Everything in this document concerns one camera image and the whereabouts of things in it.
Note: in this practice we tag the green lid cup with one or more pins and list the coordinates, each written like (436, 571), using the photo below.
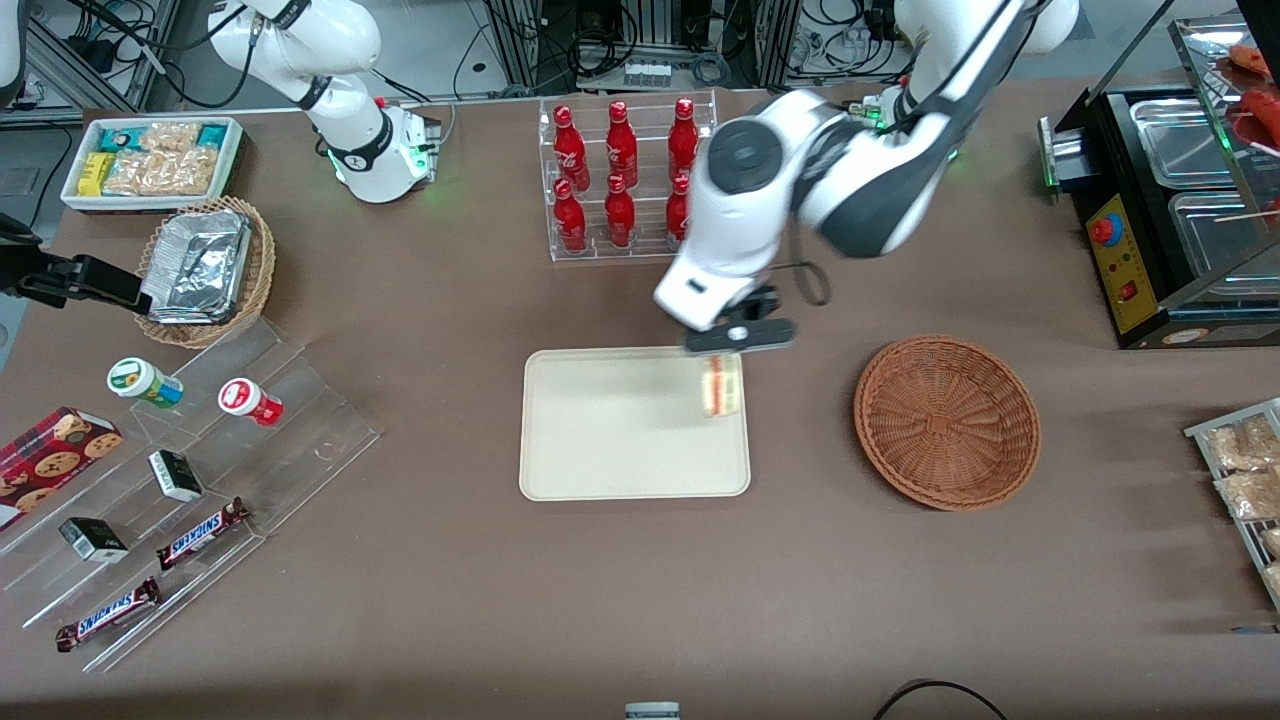
(135, 380)

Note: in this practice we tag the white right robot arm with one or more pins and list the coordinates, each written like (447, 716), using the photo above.
(300, 50)

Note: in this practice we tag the steel warmer pan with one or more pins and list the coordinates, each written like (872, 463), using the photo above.
(1225, 235)
(1180, 140)

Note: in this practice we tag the clear acrylic stepped display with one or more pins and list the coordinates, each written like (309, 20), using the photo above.
(290, 440)

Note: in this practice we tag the black food warmer case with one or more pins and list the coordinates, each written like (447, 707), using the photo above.
(1125, 160)

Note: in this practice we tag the white plastic snack bin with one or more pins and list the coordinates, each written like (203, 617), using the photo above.
(232, 160)

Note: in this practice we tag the tan wicker basket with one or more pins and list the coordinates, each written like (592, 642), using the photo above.
(262, 270)

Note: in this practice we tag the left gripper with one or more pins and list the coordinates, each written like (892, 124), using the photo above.
(762, 300)

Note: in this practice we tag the red sausage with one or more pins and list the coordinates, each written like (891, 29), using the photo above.
(1262, 115)
(1252, 58)

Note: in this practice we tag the grey device edge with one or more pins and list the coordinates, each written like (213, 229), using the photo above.
(652, 711)

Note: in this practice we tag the cream plastic tray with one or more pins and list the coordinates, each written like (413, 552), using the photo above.
(610, 430)

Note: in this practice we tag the small dark box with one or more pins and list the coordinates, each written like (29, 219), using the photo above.
(176, 476)
(93, 540)

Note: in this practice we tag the red cola bottle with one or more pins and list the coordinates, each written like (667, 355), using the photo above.
(569, 145)
(620, 216)
(683, 140)
(677, 214)
(621, 145)
(570, 222)

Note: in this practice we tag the triangular sandwich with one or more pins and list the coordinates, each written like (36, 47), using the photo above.
(722, 388)

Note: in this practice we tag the small clear snack bag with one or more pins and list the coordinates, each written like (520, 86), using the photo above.
(170, 137)

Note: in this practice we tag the round brown wicker basket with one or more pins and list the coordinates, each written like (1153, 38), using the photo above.
(945, 425)

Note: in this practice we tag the clear bagged pastry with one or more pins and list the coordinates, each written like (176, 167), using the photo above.
(1272, 542)
(1245, 445)
(1274, 580)
(1252, 495)

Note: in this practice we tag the large clear snack bag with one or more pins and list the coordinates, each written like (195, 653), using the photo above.
(165, 172)

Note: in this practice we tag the clear acrylic bottle rack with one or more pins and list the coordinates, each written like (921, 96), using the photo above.
(648, 110)

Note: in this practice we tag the white power strip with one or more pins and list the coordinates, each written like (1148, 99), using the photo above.
(647, 73)

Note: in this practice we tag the stacked aluminium foil trays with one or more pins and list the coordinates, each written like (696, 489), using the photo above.
(198, 265)

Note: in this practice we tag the yellow snack pack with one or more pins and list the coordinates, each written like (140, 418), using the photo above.
(94, 173)

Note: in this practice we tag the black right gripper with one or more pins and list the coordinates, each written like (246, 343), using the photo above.
(60, 279)

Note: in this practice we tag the red lid cup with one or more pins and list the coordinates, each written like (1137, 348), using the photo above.
(245, 398)

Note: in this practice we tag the red cookie box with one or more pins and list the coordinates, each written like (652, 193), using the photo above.
(55, 460)

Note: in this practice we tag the teal snack pack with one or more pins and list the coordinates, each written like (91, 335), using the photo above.
(120, 138)
(212, 136)

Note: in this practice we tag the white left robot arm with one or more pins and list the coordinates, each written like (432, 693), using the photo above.
(860, 180)

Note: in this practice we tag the Snickers chocolate bar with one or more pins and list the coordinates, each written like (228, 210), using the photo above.
(200, 535)
(108, 614)

